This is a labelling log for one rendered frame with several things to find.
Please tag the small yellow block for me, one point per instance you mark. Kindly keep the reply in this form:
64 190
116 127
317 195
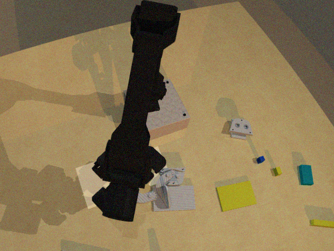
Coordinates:
277 171

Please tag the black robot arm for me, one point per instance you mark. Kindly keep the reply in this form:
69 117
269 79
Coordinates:
153 28

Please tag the yellow flat rectangular plate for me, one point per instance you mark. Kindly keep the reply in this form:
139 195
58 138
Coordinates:
236 196

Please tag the yellow flat bar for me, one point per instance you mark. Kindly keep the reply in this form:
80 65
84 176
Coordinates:
316 222

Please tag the small blue block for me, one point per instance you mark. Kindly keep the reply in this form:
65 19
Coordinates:
260 159

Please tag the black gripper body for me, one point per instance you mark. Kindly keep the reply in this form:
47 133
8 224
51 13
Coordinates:
158 163

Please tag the teal rectangular block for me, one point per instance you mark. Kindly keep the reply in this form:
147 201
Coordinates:
306 175

